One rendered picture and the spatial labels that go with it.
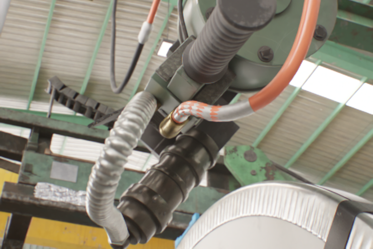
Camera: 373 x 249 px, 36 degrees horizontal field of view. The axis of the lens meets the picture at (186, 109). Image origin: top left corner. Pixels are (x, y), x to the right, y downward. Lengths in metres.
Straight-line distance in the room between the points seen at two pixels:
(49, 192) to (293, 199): 1.05
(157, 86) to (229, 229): 0.32
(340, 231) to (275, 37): 0.20
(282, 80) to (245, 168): 1.39
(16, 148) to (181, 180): 1.18
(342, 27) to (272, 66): 3.41
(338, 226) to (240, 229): 0.24
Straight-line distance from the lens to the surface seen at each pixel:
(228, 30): 0.41
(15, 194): 1.61
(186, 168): 0.65
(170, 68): 0.55
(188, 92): 0.53
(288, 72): 0.47
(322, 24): 0.59
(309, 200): 0.63
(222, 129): 0.69
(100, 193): 0.39
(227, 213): 0.84
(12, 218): 1.74
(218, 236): 0.86
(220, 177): 1.91
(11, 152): 1.77
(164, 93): 0.57
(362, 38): 4.07
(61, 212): 1.63
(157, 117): 0.71
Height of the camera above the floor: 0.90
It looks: 40 degrees up
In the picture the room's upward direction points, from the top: straight up
